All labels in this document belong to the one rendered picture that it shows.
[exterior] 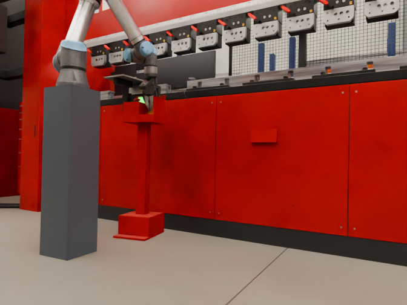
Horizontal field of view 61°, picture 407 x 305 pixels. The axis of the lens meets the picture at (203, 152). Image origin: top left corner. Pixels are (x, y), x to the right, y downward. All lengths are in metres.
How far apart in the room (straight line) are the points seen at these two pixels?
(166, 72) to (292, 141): 1.62
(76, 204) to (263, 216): 0.95
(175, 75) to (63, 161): 1.67
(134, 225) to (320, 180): 1.04
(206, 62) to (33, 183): 1.73
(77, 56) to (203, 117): 0.79
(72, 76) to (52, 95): 0.13
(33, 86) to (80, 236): 1.76
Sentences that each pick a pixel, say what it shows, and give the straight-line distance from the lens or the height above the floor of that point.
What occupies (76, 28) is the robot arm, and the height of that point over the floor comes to 1.10.
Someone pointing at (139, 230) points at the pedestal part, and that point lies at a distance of 2.01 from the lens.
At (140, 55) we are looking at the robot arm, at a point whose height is 1.00.
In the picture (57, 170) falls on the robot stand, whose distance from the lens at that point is 1.67.
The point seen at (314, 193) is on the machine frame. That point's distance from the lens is 1.81.
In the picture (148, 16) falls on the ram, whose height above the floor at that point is 1.47.
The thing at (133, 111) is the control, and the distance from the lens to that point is 2.04.
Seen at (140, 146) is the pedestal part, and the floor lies 0.52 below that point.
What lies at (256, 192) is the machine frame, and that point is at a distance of 1.91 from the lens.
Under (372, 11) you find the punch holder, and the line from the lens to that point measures 2.01.
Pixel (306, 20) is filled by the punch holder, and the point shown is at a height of 1.22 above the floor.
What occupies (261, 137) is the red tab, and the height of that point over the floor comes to 0.58.
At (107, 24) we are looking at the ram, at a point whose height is 1.49.
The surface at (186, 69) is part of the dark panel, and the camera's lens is 3.01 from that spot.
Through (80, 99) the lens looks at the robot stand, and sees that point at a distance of 1.67.
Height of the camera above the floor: 0.46
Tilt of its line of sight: 1 degrees up
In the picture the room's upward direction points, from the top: 1 degrees clockwise
